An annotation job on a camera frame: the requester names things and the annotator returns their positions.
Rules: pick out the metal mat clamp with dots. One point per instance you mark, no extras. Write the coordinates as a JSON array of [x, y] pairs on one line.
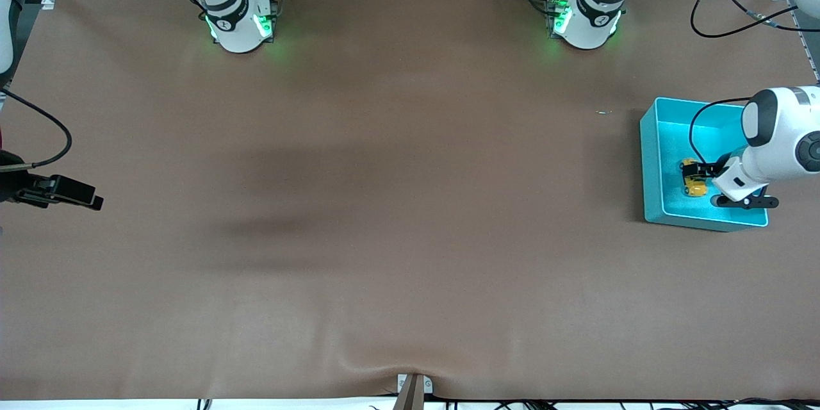
[[415, 391]]

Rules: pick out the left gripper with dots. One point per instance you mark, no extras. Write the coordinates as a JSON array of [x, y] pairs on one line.
[[709, 170]]

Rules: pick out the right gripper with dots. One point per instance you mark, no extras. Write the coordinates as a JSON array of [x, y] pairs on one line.
[[13, 187]]

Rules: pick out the teal plastic bin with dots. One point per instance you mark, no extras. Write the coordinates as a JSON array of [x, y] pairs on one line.
[[672, 205]]

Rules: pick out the yellow beetle toy car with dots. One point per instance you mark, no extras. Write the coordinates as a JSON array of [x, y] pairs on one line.
[[694, 187]]

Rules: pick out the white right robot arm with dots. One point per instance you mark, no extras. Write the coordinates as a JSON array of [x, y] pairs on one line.
[[237, 25]]

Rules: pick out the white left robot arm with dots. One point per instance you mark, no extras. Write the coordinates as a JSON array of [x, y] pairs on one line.
[[592, 19]]

